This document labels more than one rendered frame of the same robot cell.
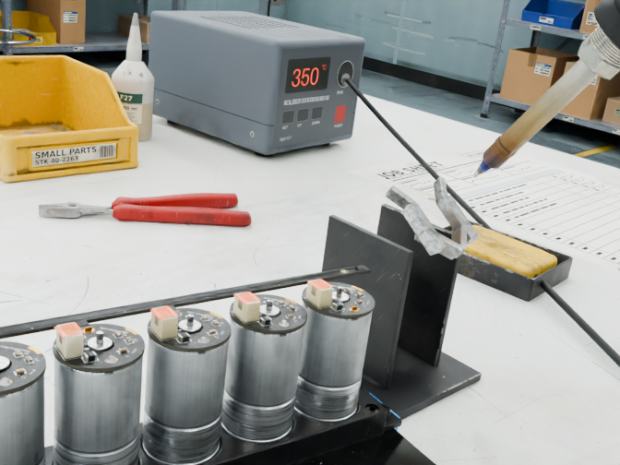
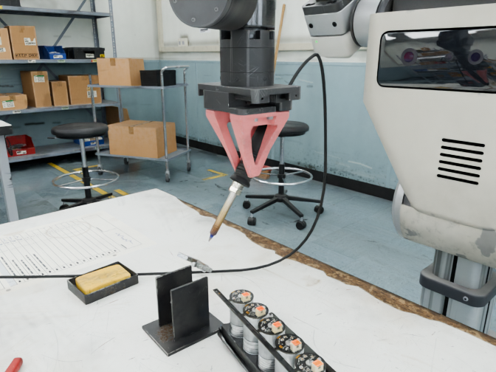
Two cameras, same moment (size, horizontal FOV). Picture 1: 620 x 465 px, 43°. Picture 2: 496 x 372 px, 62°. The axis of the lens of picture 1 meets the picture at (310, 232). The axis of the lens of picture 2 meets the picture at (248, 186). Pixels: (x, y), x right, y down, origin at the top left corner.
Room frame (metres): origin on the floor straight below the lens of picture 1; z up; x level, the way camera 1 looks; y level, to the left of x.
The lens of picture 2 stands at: (0.19, 0.35, 1.05)
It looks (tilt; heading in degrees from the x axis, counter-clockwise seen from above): 17 degrees down; 277
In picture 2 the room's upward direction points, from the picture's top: straight up
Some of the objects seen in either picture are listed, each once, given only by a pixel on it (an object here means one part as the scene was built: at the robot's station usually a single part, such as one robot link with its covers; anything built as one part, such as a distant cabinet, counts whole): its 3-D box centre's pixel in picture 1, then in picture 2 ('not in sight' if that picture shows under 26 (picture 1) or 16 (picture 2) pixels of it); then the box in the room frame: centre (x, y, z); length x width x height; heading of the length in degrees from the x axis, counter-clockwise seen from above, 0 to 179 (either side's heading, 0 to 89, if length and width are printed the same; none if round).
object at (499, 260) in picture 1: (494, 256); (102, 280); (0.44, -0.11, 0.76); 0.07 x 0.05 x 0.02; 52
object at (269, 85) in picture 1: (254, 79); not in sight; (0.69, 0.07, 0.80); 0.15 x 0.12 x 0.10; 52
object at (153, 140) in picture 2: not in sight; (141, 117); (1.59, -3.26, 0.51); 0.75 x 0.48 x 1.03; 168
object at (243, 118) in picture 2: not in sight; (246, 133); (0.25, -0.10, 0.96); 0.07 x 0.07 x 0.09; 46
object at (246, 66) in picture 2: not in sight; (246, 66); (0.25, -0.10, 1.03); 0.10 x 0.07 x 0.07; 136
